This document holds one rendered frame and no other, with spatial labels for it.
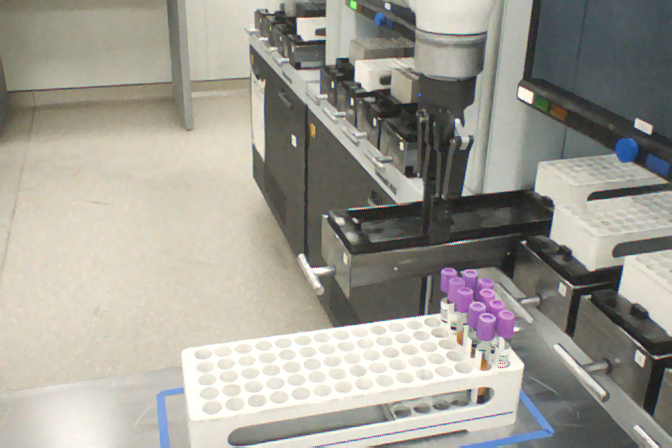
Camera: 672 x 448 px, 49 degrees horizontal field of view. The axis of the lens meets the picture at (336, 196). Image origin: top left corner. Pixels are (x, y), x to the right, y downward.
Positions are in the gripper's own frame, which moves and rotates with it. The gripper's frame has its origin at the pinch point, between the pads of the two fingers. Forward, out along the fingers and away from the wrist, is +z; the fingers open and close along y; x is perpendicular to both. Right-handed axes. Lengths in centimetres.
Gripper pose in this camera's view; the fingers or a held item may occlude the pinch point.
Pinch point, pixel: (436, 214)
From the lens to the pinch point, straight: 104.5
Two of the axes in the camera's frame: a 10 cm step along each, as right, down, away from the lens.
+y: -3.0, -3.9, 8.7
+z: -0.2, 9.2, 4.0
